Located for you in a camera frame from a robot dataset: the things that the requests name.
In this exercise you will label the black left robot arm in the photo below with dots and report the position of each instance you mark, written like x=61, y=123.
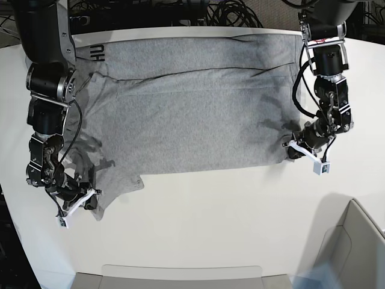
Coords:
x=323, y=27

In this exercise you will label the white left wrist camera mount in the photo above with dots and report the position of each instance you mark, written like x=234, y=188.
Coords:
x=320, y=166

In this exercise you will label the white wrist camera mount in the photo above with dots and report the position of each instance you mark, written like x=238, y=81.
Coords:
x=320, y=166
x=64, y=216

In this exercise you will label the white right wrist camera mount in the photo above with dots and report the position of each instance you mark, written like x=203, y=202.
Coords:
x=64, y=216

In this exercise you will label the grey T-shirt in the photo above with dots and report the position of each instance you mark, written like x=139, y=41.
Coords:
x=176, y=105

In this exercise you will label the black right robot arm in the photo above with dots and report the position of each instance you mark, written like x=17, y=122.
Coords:
x=44, y=30

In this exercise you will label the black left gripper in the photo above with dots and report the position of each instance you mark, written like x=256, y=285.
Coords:
x=312, y=137

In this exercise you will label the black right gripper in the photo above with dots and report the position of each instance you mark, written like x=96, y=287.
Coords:
x=70, y=191

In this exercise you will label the grey chair front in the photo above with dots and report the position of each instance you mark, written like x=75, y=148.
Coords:
x=114, y=276

